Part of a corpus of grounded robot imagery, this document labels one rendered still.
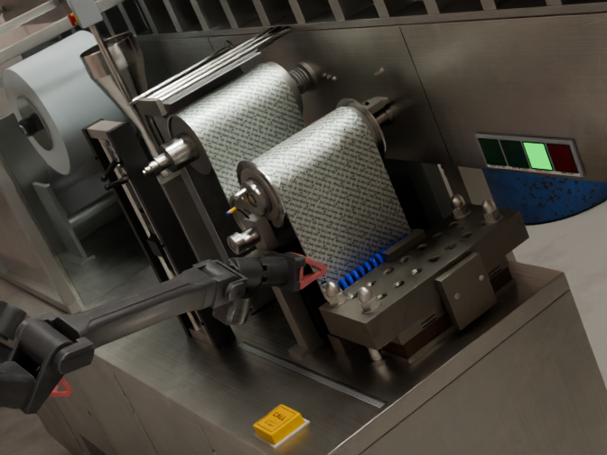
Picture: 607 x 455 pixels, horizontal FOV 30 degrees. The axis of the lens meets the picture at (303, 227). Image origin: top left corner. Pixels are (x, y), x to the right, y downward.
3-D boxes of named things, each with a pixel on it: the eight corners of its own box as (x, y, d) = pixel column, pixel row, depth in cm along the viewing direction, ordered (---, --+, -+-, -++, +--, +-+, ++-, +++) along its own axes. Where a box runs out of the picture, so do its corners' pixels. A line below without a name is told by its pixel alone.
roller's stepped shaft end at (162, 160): (143, 180, 233) (136, 166, 232) (167, 165, 236) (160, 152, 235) (149, 181, 231) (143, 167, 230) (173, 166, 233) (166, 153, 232)
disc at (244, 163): (254, 220, 227) (227, 155, 221) (256, 218, 227) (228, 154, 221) (294, 234, 215) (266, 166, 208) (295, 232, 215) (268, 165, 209)
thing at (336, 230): (324, 299, 221) (288, 218, 215) (412, 237, 230) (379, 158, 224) (326, 299, 221) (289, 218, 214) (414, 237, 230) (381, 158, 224)
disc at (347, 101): (350, 158, 237) (326, 95, 231) (351, 157, 237) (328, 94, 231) (393, 168, 225) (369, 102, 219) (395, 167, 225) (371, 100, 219)
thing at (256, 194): (253, 218, 221) (234, 184, 219) (261, 212, 222) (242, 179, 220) (269, 215, 214) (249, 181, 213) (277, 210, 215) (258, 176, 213)
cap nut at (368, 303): (358, 311, 207) (349, 291, 206) (372, 301, 209) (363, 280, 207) (368, 315, 204) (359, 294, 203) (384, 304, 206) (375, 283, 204)
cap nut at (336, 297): (325, 305, 215) (316, 285, 213) (340, 295, 216) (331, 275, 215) (336, 309, 212) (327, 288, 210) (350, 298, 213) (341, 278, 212)
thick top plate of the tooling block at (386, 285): (330, 333, 218) (318, 307, 215) (476, 227, 233) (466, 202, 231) (378, 350, 204) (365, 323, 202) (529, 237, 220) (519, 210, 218)
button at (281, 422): (256, 435, 209) (251, 424, 208) (286, 413, 212) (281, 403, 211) (275, 445, 203) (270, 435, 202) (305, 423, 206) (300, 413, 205)
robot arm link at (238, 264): (237, 267, 206) (224, 252, 210) (228, 300, 209) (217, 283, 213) (270, 265, 209) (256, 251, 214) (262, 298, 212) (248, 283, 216)
